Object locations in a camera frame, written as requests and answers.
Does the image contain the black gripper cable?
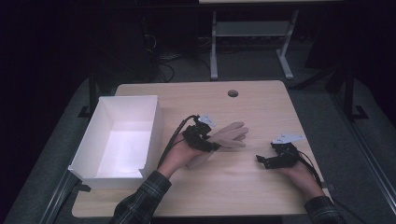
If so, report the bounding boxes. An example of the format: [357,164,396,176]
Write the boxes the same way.
[296,149,372,224]
[156,114,201,171]

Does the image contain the beige fabric glove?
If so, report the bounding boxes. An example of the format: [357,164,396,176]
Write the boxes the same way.
[186,121,249,171]

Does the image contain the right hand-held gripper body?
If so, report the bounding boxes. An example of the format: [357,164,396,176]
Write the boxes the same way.
[271,133,306,170]

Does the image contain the person's right hand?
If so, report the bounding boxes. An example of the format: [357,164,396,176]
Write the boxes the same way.
[277,161,327,202]

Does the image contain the black floor cables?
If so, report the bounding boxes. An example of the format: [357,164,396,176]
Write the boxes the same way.
[141,18,213,84]

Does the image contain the black stand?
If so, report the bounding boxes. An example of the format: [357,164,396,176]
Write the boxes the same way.
[77,66,102,119]
[289,62,370,121]

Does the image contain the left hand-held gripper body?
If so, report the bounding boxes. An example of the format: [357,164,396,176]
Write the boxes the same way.
[181,114,218,152]

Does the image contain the white open box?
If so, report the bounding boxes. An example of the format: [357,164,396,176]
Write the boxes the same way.
[67,94,164,189]

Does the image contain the person's left hand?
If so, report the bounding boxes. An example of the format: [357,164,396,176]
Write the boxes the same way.
[156,133,207,180]

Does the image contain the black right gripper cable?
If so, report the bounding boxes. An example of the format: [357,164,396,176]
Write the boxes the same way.
[296,149,372,224]

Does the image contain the white metal stand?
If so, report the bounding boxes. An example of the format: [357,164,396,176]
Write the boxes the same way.
[209,8,301,81]

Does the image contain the aluminium rail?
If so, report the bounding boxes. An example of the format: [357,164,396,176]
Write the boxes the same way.
[329,91,396,216]
[38,169,82,224]

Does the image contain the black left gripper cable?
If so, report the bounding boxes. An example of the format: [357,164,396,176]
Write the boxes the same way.
[156,114,201,171]

